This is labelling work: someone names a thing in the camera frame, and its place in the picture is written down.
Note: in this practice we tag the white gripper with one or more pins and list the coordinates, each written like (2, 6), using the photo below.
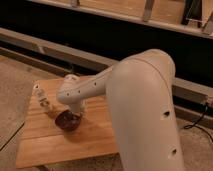
(78, 108)

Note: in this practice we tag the dark red ceramic bowl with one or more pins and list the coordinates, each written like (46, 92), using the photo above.
(67, 121)

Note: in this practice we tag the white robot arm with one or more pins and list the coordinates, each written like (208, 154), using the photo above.
(138, 91)

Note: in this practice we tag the clear plastic bottle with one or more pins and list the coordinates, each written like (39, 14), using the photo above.
(43, 101)

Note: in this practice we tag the wooden board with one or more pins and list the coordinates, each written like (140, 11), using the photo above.
(43, 143)

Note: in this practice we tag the metal rail frame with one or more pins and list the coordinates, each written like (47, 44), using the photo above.
(182, 89)

